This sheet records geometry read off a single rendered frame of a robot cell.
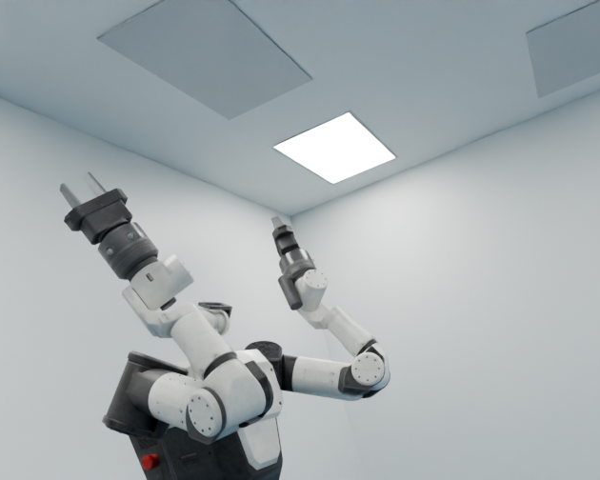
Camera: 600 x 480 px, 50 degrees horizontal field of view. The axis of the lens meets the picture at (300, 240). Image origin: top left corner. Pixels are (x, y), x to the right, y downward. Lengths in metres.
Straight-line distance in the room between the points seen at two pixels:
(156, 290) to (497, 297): 4.54
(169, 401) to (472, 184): 4.72
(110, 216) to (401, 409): 4.68
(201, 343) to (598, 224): 4.70
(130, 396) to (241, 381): 0.29
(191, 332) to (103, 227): 0.26
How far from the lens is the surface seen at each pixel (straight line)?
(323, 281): 1.65
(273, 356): 1.62
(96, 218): 1.24
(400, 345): 5.68
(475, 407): 5.59
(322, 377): 1.61
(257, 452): 1.42
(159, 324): 1.15
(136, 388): 1.28
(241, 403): 1.09
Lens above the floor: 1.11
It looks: 15 degrees up
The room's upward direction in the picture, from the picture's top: 16 degrees counter-clockwise
